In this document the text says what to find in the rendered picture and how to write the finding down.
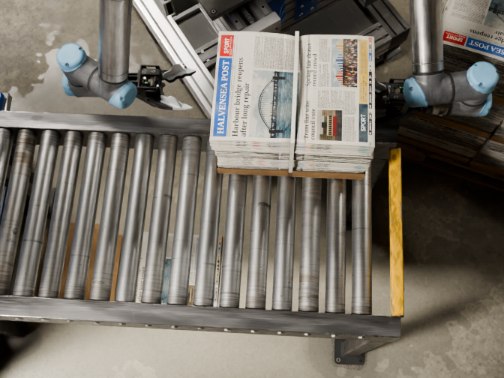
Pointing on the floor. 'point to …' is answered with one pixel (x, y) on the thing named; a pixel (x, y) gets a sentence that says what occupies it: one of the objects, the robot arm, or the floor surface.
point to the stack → (471, 18)
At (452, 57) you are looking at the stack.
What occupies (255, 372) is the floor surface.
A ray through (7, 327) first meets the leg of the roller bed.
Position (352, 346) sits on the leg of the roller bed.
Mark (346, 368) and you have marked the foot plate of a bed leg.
